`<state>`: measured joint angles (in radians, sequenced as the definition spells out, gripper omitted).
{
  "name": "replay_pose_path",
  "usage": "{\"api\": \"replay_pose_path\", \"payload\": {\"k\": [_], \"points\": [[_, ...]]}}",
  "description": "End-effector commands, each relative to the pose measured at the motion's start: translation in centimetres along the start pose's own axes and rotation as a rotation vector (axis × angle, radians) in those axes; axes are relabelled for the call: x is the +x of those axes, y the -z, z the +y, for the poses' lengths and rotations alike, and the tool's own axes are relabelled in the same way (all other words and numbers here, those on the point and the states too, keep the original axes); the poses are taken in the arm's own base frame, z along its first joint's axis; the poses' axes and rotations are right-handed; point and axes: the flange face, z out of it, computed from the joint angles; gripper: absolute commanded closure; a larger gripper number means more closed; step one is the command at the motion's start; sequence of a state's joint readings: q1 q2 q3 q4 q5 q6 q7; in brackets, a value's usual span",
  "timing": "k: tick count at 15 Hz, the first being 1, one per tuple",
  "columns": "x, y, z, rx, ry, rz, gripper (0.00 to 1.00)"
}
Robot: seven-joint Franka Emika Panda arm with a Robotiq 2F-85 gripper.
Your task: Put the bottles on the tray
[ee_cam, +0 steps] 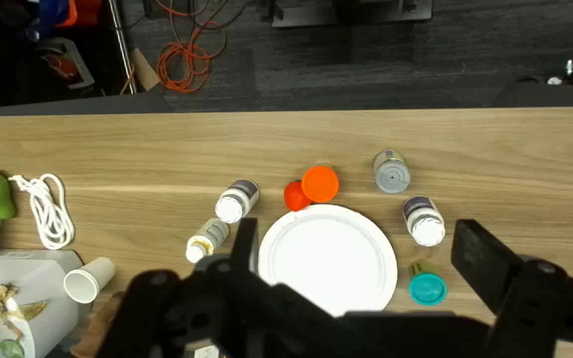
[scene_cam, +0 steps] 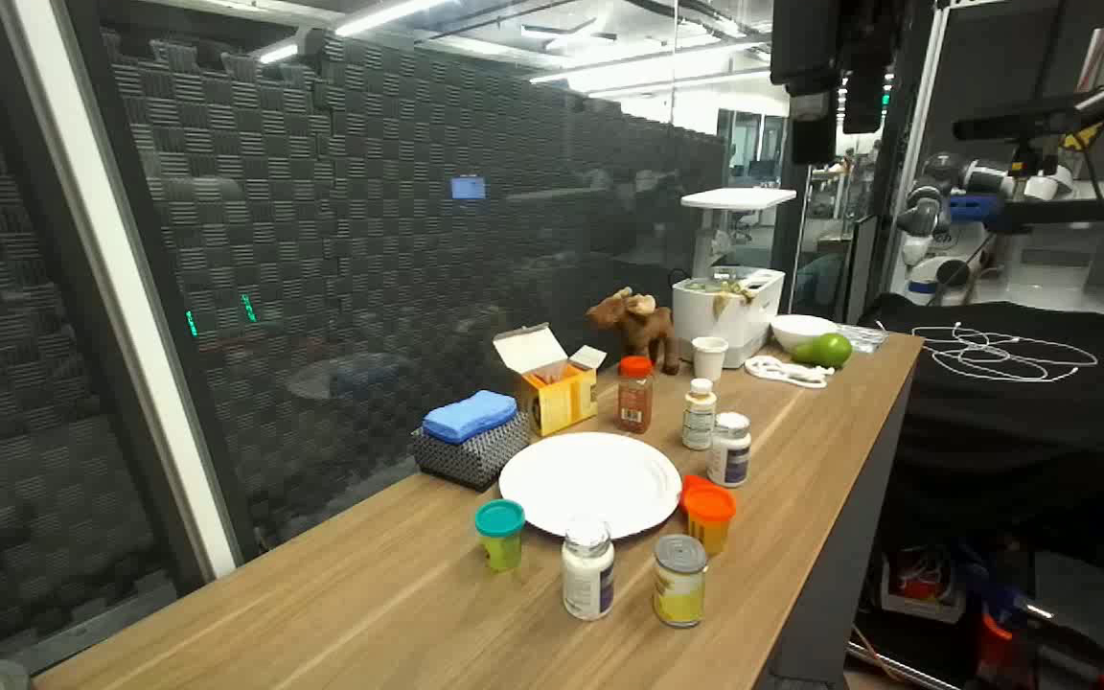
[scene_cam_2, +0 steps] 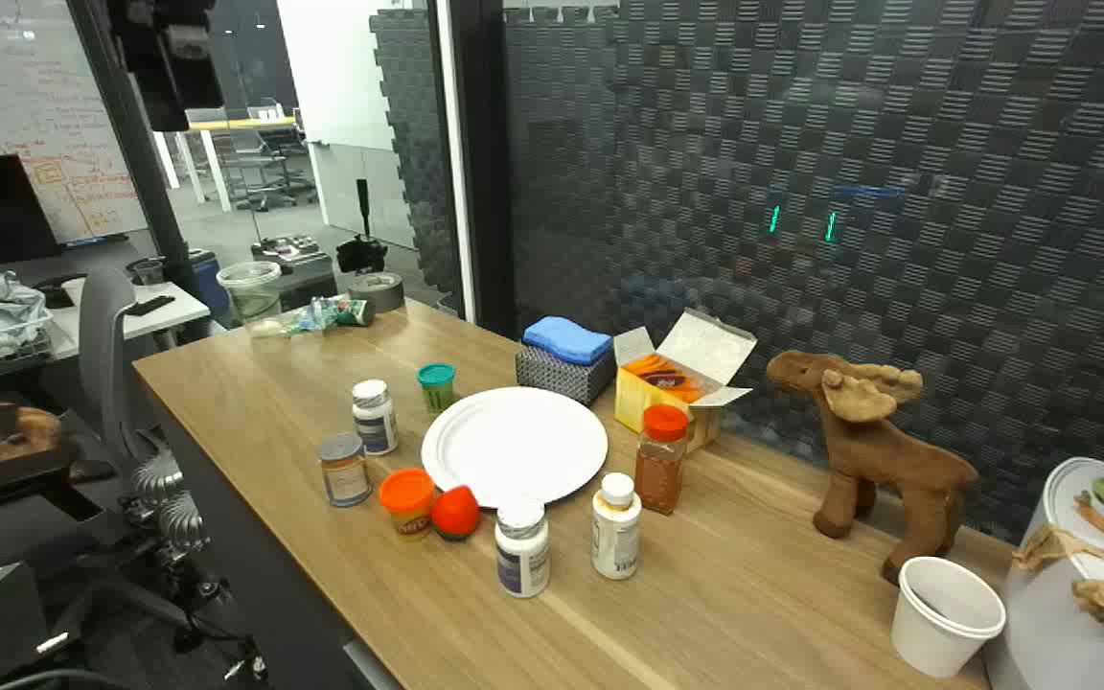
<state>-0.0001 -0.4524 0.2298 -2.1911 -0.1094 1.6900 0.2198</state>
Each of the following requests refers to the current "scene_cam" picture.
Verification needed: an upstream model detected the white blue lab equipment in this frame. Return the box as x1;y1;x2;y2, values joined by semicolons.
890;150;1104;320

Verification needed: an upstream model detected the white paper cup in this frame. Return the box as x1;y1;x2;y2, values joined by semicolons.
690;332;732;385

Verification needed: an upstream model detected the short coiled white cable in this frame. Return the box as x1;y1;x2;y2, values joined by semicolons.
744;354;833;391

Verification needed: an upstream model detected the white bowl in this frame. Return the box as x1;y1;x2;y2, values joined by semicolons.
768;311;854;359

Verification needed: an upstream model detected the white bottle dark label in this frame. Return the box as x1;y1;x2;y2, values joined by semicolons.
706;410;755;492

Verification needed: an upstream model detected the white paper plate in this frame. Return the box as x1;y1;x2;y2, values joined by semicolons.
495;429;686;544

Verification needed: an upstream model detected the small green cap bottle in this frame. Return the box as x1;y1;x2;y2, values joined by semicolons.
559;519;621;624

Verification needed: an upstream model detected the green toy fruit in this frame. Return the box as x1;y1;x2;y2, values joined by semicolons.
790;331;854;377

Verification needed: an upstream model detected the red cap spice bottle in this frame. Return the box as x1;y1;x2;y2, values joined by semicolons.
615;354;658;438

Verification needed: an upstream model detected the open yellow cardboard box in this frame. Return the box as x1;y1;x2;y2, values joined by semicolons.
490;323;608;440

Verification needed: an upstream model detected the long looped white cable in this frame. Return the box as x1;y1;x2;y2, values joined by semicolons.
909;320;1104;391

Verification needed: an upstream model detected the black cloth covered table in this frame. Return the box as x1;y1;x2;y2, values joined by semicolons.
854;291;1104;474

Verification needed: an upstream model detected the brown plush moose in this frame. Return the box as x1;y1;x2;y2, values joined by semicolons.
582;282;684;377

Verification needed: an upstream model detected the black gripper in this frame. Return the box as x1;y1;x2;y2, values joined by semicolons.
768;0;900;167

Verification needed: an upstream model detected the green bottle teal lid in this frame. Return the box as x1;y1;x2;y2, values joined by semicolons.
470;495;528;575

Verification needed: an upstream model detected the grey foam block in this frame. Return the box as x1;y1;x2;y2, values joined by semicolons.
408;415;532;492

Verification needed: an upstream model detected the small white cap bottle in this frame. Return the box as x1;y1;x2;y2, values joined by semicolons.
679;377;722;454

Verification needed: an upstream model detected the white pedestal fixture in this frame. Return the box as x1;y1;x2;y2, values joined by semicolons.
679;184;800;279

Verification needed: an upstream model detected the yellow label jar silver lid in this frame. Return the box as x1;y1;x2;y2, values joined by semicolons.
647;529;712;631

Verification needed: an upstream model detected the blue sponge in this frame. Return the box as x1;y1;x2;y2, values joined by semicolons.
419;387;522;449

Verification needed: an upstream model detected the orange lid container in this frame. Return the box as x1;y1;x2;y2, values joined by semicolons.
679;470;740;560

